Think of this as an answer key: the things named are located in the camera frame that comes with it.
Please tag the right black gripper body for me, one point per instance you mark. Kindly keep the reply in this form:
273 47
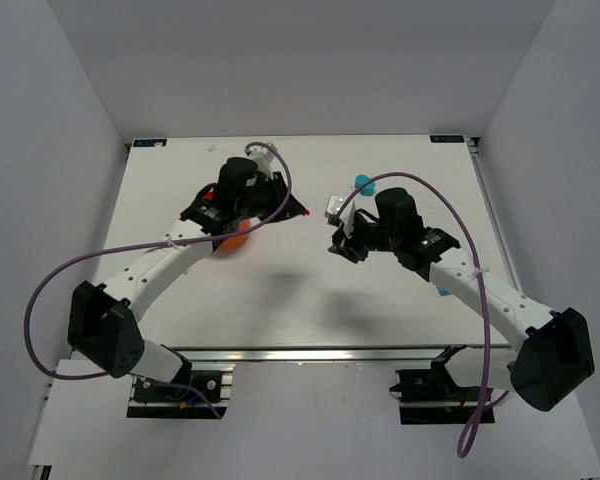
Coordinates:
353 243

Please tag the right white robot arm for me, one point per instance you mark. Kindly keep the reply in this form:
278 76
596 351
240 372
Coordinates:
548 353

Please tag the right blue corner label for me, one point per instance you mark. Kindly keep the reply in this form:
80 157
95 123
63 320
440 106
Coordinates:
447 139

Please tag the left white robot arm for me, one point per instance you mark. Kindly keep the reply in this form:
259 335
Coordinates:
104 318

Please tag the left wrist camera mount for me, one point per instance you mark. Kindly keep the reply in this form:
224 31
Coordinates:
263 156

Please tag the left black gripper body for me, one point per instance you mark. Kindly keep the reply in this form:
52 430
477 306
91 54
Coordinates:
276 195

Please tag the aluminium table front rail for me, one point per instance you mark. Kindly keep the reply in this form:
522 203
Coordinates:
302 355

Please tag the orange round divided container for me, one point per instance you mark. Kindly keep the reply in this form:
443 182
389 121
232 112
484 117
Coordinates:
232 245

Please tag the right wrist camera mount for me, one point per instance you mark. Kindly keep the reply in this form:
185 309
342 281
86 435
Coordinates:
340 212

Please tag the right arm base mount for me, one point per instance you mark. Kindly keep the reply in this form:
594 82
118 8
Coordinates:
429 396

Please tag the left blue corner label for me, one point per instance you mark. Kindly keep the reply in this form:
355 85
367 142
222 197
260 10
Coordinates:
149 143

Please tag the blue corner label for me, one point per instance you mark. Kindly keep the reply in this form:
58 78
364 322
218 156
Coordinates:
149 143
447 139

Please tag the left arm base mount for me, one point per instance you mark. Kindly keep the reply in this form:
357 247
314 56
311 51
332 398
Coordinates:
207 398

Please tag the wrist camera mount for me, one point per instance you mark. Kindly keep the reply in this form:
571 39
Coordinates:
340 212
263 156

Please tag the cyan rounded lego brick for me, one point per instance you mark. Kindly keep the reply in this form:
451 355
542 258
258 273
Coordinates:
364 185

